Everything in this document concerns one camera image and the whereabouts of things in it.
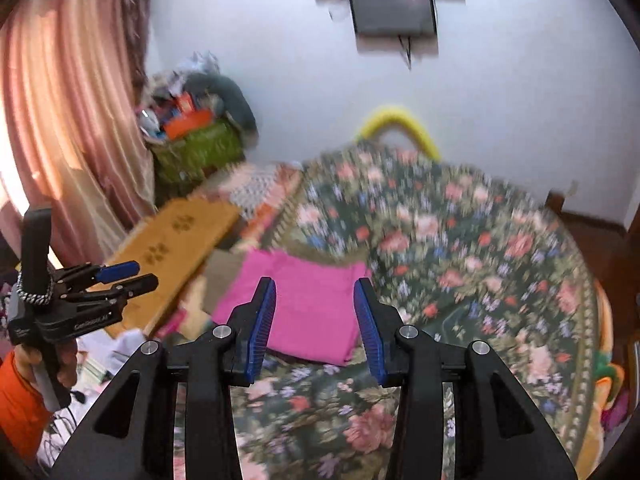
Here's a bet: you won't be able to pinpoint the person's left hand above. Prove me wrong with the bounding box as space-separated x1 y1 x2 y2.
12 337 78 390

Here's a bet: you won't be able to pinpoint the orange box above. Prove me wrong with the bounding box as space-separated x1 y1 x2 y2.
162 107 213 141

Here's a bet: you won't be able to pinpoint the grey plush toy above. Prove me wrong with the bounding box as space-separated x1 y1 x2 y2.
187 72 258 131

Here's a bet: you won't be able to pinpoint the green patterned bag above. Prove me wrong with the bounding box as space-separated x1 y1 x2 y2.
150 120 246 186

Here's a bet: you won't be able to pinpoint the orange yellow plush blanket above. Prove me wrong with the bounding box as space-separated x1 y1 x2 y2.
575 280 631 471

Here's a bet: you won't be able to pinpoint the yellow foam tube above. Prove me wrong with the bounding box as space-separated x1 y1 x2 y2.
355 105 441 161

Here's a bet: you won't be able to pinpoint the dark wall-mounted box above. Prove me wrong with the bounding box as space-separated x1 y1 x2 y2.
349 0 440 37

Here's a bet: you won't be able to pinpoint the white plastic bag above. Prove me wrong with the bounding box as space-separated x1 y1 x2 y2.
172 52 221 86

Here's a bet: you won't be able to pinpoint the white cloth pile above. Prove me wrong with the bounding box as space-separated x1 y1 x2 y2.
77 332 143 396

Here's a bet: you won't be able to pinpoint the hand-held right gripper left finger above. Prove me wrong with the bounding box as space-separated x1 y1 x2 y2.
50 276 277 480

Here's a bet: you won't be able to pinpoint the brown cloth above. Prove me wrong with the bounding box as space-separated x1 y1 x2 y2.
202 250 248 311

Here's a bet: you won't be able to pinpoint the pink striped curtain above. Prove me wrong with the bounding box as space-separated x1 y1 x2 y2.
0 0 156 271

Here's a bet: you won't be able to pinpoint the patterned pillow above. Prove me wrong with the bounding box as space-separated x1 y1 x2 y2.
220 162 303 221

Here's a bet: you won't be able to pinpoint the green floral quilt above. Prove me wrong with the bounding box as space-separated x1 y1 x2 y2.
172 140 601 480

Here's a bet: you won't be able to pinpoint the pink pants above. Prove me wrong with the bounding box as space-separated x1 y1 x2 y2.
212 249 373 367

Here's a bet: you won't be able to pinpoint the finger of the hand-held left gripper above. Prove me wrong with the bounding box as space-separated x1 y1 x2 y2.
75 274 160 306
52 260 141 288

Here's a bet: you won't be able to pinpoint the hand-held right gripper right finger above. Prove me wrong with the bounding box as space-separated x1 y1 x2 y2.
353 277 578 480

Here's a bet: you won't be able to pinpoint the yellow paw print board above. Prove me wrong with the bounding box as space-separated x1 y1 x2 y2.
102 199 241 338

